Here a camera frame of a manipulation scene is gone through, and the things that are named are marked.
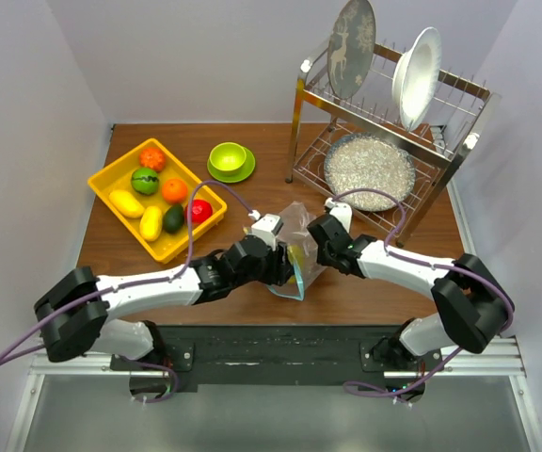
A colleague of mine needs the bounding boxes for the clear zip top bag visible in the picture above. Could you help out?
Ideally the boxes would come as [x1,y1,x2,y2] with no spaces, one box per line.
[268,202,325,301]

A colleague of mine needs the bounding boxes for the red fake apple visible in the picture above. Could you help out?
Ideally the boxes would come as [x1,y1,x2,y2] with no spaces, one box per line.
[184,199,214,224]

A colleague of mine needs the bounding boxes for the dark green fake avocado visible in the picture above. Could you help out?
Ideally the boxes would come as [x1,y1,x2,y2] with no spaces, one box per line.
[162,203,184,234]

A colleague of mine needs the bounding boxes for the fake orange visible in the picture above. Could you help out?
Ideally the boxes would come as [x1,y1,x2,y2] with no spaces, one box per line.
[139,147,167,173]
[161,178,189,205]

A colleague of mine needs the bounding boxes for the yellow fake mango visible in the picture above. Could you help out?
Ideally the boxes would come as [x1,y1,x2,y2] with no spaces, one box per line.
[139,206,163,242]

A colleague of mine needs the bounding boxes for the light green fake fruit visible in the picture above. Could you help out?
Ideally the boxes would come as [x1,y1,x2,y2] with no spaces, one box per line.
[131,168,160,196]

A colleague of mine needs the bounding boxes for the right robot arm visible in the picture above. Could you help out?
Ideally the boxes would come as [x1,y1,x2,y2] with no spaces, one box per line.
[308,214,515,370]

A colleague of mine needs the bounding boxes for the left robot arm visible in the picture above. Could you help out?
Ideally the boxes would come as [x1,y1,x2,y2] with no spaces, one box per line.
[34,234,295,369]

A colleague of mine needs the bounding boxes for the yellow-green fake fruit slice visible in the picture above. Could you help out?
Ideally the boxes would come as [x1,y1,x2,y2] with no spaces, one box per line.
[288,244,307,267]

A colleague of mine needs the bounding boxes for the speckled flat plate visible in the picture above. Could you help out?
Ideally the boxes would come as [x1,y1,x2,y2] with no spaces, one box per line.
[324,133,416,212]

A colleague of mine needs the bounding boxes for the metal dish rack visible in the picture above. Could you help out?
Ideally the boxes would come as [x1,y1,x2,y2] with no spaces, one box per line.
[285,40,502,247]

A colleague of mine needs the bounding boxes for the green saucer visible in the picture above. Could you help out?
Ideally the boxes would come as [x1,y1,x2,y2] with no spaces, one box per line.
[207,148,256,184]

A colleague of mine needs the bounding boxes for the green bowl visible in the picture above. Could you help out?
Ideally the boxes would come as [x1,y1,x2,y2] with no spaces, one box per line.
[208,142,247,175]

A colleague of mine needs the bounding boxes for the yellow plastic tray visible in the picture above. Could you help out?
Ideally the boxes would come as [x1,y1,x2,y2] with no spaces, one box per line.
[87,137,229,263]

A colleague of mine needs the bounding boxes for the white deep plate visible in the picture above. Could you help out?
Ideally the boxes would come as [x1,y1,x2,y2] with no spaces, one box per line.
[391,27,442,131]

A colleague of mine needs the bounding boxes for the grey reindeer plate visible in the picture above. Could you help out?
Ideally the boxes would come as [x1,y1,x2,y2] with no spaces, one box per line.
[327,0,376,100]

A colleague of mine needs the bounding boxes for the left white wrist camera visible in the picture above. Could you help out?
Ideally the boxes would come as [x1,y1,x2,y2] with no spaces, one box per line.
[249,214,283,250]

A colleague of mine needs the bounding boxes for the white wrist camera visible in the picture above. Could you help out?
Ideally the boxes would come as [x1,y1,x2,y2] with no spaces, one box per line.
[324,198,353,233]
[249,214,283,250]

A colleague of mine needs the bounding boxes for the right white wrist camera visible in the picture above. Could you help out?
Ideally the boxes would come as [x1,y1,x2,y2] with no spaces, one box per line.
[324,198,353,233]

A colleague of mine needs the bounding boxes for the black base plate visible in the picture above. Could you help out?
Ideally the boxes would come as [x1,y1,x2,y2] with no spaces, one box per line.
[109,324,444,395]

